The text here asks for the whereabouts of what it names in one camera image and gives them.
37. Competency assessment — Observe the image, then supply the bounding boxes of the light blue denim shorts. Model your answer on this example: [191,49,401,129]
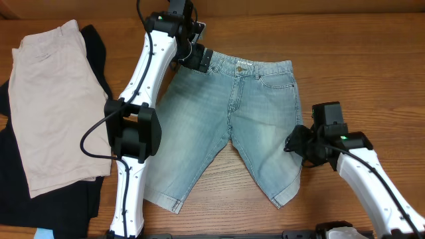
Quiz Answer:
[144,52,303,213]

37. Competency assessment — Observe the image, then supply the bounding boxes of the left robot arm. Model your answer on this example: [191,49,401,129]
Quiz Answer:
[104,0,212,238]

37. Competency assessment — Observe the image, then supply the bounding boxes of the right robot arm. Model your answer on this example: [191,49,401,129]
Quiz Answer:
[284,102,424,238]

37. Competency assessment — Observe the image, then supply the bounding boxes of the beige shorts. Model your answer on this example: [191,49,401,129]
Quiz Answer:
[8,20,111,198]

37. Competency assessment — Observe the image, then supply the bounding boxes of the black garment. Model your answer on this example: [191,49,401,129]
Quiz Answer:
[1,25,112,238]

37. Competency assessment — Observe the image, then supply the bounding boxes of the light blue cloth piece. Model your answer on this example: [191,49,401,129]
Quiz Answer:
[34,228,54,239]

